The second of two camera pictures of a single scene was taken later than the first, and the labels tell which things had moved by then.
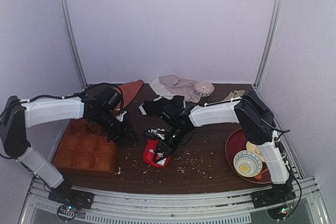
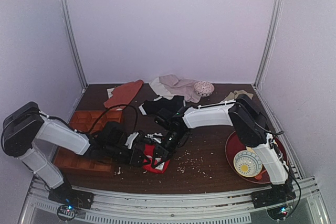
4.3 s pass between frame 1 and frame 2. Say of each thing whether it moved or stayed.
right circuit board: stayed
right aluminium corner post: stayed
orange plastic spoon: stayed
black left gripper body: moved
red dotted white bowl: stayed
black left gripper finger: moved
